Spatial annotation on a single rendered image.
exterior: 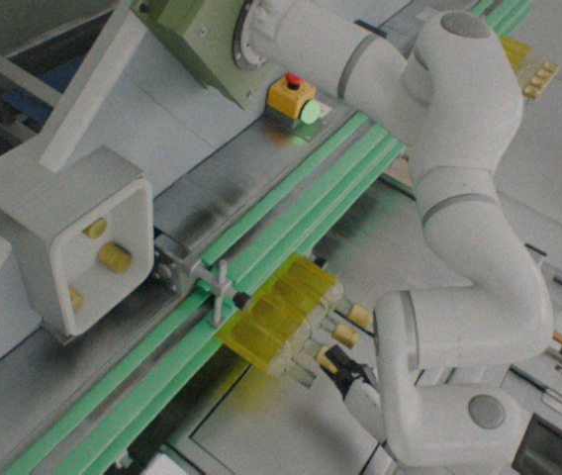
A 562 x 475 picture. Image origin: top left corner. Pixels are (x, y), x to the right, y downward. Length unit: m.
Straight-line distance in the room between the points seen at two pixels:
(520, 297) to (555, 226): 6.01
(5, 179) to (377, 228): 0.95
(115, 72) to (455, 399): 0.58
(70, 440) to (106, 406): 0.07
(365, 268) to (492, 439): 0.80
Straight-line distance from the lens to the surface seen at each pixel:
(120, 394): 0.96
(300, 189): 1.12
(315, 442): 1.14
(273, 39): 0.84
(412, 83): 0.76
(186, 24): 0.76
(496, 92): 0.66
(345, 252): 1.44
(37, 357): 0.99
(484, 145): 0.66
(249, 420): 1.13
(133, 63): 0.85
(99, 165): 0.84
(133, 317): 1.01
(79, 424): 0.95
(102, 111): 0.84
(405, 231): 1.54
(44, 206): 0.80
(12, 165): 0.86
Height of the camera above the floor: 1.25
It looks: 17 degrees down
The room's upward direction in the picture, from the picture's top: 123 degrees clockwise
